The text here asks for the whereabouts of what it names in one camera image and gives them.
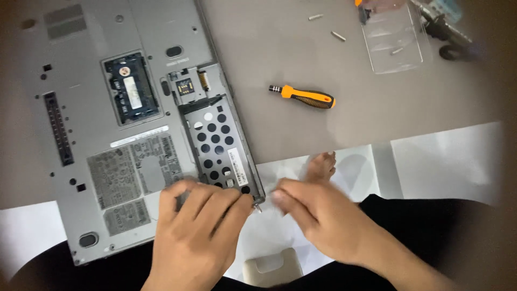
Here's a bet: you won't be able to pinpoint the person's right hand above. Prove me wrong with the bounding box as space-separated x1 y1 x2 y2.
271 178 374 266

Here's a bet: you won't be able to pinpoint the person's left hand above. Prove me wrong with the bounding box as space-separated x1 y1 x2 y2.
149 181 254 280

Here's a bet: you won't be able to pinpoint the person's bare foot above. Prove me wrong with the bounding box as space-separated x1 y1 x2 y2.
304 151 337 185

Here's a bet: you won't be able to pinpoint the silver perforated hard drive caddy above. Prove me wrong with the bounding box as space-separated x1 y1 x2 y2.
179 95 266 203

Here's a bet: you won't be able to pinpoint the beige stool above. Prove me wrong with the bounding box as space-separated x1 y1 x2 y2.
242 247 304 288

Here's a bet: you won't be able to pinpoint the grey laptop underside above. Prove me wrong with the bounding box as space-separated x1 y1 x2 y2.
16 0 266 266

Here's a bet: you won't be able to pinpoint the dark memory module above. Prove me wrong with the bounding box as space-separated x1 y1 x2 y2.
103 53 160 125

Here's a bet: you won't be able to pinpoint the person's black trousers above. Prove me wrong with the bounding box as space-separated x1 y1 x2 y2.
8 193 505 291

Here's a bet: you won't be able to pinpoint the clear plastic case lid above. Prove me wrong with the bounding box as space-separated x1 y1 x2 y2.
360 2 432 75

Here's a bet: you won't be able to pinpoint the small orange black tool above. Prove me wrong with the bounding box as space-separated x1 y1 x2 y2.
355 0 371 26

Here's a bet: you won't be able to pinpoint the black clamp stand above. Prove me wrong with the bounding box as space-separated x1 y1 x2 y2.
412 0 485 62

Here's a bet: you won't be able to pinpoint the orange black screwdriver handle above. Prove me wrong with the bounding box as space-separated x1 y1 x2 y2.
268 84 336 110

